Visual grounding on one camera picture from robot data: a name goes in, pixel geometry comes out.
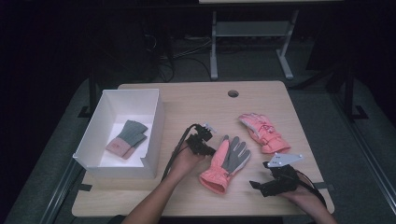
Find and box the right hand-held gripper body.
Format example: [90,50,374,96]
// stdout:
[262,152,304,194]

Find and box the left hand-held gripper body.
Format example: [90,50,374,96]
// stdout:
[186,122,218,147]

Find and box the grey and pink knit glove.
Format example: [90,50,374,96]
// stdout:
[121,133,149,161]
[105,119,149,157]

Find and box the white box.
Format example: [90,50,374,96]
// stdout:
[72,88,166,180]

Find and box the person's left hand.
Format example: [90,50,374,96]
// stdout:
[169,145,205,180]

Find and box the person's right hand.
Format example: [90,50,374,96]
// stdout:
[280,172,325,213]

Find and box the pink padded ski glove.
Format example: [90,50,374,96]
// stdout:
[237,112,292,155]

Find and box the white metal stand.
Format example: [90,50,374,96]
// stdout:
[209,8,301,82]

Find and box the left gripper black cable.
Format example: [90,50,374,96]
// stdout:
[161,123,201,182]

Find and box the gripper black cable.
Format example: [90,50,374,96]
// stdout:
[294,169,329,209]
[161,123,201,182]

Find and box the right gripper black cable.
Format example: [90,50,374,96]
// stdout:
[294,169,329,209]

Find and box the bundle of floor cables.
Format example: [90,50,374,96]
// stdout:
[141,31,213,82]

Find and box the aluminium floor rail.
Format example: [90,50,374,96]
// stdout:
[329,92,396,217]
[39,158,86,224]

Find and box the black stand post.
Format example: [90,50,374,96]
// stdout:
[78,69,98,119]
[340,60,370,123]

